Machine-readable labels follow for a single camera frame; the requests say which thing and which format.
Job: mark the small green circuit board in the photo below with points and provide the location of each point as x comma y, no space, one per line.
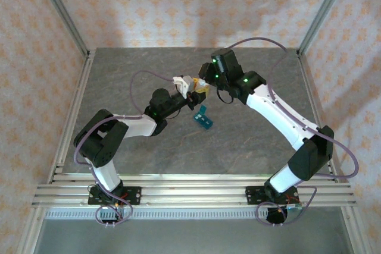
294,207

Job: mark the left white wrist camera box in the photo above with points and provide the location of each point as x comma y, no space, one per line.
182,83

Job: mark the grey metal sheet panel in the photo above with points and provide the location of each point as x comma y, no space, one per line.
190,236

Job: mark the orange patterned cloth backdrop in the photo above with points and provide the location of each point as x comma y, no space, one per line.
190,4

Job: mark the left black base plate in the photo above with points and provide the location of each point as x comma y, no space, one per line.
132,190

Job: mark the aluminium mounting rails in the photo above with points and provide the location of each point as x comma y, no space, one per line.
190,194

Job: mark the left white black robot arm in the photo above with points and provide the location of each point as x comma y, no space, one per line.
101,141

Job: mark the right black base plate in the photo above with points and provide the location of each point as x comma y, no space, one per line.
253,194

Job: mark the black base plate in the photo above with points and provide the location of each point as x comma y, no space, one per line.
253,194
132,190

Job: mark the aluminium side rail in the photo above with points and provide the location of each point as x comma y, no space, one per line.
81,87
304,69

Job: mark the aluminium frame post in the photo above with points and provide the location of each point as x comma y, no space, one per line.
324,13
63,13

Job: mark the white pill bottle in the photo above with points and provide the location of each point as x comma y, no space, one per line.
203,83

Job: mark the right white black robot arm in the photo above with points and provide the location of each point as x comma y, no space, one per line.
276,114

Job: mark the teal pill organizer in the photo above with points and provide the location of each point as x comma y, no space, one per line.
204,120

